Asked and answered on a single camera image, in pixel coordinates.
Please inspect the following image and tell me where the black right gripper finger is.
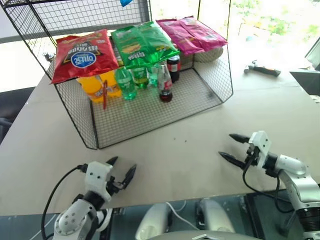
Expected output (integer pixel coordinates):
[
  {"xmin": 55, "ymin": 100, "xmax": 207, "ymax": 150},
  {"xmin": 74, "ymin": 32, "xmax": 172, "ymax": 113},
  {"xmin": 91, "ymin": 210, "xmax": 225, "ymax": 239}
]
[
  {"xmin": 229, "ymin": 133, "xmax": 251, "ymax": 144},
  {"xmin": 218, "ymin": 151, "xmax": 247, "ymax": 171}
]

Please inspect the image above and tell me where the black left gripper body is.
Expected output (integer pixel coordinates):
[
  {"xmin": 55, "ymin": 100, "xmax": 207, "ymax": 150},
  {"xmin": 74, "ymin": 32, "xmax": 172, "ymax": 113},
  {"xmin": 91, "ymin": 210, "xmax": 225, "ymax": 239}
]
[{"xmin": 106, "ymin": 174, "xmax": 129, "ymax": 195}]

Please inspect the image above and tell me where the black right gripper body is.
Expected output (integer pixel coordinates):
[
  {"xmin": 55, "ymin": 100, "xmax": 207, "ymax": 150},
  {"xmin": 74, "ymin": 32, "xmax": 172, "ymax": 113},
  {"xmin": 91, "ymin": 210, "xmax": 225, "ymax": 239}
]
[{"xmin": 245, "ymin": 147, "xmax": 260, "ymax": 168}]

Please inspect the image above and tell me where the orange soda bottle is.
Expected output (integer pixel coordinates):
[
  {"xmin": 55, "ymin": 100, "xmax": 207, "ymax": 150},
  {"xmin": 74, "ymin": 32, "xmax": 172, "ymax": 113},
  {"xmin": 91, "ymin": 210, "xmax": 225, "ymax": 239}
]
[
  {"xmin": 98, "ymin": 71, "xmax": 123, "ymax": 99},
  {"xmin": 76, "ymin": 74, "xmax": 107, "ymax": 104}
]

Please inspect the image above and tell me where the green plastic soda bottle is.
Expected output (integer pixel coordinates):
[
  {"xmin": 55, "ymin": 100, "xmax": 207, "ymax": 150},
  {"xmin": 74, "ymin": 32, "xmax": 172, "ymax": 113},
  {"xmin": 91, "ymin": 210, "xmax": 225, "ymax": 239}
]
[
  {"xmin": 114, "ymin": 67, "xmax": 138, "ymax": 101},
  {"xmin": 131, "ymin": 66, "xmax": 151, "ymax": 90}
]

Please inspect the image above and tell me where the glass cola bottle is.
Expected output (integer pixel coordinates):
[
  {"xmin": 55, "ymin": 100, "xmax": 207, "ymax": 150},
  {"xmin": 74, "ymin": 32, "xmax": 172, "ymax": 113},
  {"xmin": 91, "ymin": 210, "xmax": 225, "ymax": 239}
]
[{"xmin": 156, "ymin": 62, "xmax": 174, "ymax": 103}]

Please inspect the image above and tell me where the dark plastic cola bottle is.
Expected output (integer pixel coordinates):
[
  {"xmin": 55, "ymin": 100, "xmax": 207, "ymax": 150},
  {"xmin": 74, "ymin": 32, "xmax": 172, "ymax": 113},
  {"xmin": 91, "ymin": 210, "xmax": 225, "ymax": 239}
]
[{"xmin": 166, "ymin": 55, "xmax": 181, "ymax": 84}]

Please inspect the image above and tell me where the silver rounded robot leg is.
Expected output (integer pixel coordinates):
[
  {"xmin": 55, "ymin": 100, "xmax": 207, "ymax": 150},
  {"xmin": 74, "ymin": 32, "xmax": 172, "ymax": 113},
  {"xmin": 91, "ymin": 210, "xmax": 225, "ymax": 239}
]
[
  {"xmin": 195, "ymin": 198, "xmax": 236, "ymax": 234},
  {"xmin": 134, "ymin": 202, "xmax": 174, "ymax": 240}
]

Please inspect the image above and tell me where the grey robot torso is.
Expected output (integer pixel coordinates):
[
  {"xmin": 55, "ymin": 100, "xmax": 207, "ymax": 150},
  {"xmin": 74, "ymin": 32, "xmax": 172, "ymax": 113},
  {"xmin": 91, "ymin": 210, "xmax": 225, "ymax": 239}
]
[{"xmin": 149, "ymin": 230, "xmax": 252, "ymax": 240}]

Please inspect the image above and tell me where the beige rounded object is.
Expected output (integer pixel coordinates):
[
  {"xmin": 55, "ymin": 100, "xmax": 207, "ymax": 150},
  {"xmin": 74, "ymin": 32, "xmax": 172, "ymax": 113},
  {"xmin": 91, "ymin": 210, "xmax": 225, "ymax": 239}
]
[{"xmin": 194, "ymin": 46, "xmax": 225, "ymax": 64}]

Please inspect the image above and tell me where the dark monitor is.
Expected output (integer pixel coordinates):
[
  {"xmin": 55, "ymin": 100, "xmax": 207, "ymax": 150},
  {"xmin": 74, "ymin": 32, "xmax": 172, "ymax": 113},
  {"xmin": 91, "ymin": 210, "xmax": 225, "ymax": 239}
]
[{"xmin": 288, "ymin": 37, "xmax": 320, "ymax": 97}]

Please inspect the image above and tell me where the red chip bag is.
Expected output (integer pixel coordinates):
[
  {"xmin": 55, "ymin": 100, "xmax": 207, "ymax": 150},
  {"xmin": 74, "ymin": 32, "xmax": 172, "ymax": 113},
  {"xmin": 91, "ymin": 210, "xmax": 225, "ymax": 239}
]
[{"xmin": 49, "ymin": 28, "xmax": 120, "ymax": 85}]

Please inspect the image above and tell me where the green chip bag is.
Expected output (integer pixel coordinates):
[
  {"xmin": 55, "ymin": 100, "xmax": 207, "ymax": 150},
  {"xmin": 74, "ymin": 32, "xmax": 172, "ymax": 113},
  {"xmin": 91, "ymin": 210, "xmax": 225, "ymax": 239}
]
[
  {"xmin": 110, "ymin": 26, "xmax": 153, "ymax": 71},
  {"xmin": 134, "ymin": 21, "xmax": 181, "ymax": 65}
]

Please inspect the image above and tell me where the pink chip bag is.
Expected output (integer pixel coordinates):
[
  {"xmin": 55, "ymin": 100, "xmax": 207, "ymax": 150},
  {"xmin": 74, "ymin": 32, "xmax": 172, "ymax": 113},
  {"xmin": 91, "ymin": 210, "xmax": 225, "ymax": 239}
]
[
  {"xmin": 178, "ymin": 16, "xmax": 229, "ymax": 52},
  {"xmin": 155, "ymin": 18, "xmax": 205, "ymax": 56}
]

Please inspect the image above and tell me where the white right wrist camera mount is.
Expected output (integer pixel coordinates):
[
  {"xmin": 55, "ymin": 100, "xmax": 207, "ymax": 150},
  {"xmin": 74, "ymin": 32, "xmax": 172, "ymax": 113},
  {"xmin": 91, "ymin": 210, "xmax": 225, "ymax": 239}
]
[{"xmin": 248, "ymin": 130, "xmax": 273, "ymax": 170}]

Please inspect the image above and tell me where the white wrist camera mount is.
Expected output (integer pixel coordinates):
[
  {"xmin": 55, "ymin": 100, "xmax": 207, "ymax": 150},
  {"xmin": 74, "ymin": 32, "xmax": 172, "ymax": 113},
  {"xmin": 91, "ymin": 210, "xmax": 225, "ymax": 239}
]
[
  {"xmin": 84, "ymin": 161, "xmax": 114, "ymax": 202},
  {"xmin": 248, "ymin": 130, "xmax": 273, "ymax": 170}
]

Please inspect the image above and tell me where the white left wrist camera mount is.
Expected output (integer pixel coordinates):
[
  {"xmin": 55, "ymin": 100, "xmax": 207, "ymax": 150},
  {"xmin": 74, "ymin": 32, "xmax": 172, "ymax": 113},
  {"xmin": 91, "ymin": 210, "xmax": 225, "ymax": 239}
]
[{"xmin": 84, "ymin": 161, "xmax": 114, "ymax": 202}]

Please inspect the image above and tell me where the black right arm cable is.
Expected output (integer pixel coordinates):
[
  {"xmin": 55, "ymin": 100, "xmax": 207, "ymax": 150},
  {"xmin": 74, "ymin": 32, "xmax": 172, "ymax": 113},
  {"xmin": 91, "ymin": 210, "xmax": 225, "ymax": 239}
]
[{"xmin": 241, "ymin": 159, "xmax": 299, "ymax": 226}]

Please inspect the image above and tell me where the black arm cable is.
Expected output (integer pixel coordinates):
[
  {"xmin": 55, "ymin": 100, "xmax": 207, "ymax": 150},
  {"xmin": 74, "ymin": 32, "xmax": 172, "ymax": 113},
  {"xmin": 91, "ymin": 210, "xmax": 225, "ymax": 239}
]
[
  {"xmin": 40, "ymin": 163, "xmax": 88, "ymax": 240},
  {"xmin": 241, "ymin": 159, "xmax": 299, "ymax": 226}
]

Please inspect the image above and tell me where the black wire mesh rack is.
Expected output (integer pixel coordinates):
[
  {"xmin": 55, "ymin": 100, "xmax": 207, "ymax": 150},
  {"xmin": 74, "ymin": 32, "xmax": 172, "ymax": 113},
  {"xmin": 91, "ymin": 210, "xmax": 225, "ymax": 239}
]
[{"xmin": 2, "ymin": 0, "xmax": 235, "ymax": 150}]

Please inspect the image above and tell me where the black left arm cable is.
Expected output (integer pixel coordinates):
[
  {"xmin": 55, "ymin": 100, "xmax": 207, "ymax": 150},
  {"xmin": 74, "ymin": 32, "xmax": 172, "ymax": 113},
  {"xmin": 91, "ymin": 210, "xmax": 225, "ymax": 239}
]
[{"xmin": 40, "ymin": 163, "xmax": 88, "ymax": 240}]

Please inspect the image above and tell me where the white cable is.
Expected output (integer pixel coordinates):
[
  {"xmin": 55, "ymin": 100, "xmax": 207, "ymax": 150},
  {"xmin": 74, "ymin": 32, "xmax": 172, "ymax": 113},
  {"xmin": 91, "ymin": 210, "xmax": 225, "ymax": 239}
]
[{"xmin": 164, "ymin": 201, "xmax": 201, "ymax": 232}]

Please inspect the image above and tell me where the black handled hammer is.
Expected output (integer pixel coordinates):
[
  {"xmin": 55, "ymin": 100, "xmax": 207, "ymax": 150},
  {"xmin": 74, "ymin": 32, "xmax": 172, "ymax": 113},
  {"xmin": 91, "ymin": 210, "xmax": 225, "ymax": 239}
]
[{"xmin": 243, "ymin": 59, "xmax": 282, "ymax": 78}]

